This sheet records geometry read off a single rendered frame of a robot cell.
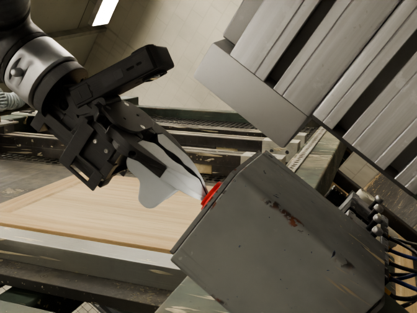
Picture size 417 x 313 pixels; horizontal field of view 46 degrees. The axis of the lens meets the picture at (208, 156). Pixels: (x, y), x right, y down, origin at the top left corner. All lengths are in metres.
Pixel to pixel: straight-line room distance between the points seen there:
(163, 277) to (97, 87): 0.38
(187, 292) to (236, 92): 0.40
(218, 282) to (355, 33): 0.27
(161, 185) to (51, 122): 0.15
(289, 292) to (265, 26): 0.24
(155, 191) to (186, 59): 6.40
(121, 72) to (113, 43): 6.98
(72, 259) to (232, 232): 0.47
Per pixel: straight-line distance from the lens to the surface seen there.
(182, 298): 0.69
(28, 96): 0.57
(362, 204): 1.02
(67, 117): 0.57
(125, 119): 0.53
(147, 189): 0.53
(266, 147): 1.74
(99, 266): 0.87
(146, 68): 0.51
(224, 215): 0.46
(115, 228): 1.04
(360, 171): 6.52
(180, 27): 6.88
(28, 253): 0.95
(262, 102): 0.36
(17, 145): 1.86
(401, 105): 0.34
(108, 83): 0.53
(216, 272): 0.48
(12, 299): 0.92
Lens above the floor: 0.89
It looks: 8 degrees up
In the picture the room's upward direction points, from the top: 50 degrees counter-clockwise
